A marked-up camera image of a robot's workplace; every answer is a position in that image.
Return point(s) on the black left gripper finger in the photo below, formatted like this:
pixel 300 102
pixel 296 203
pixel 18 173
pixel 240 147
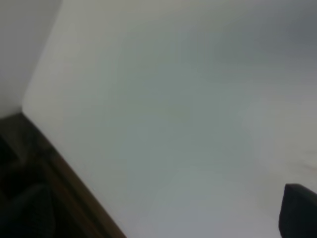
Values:
pixel 298 213

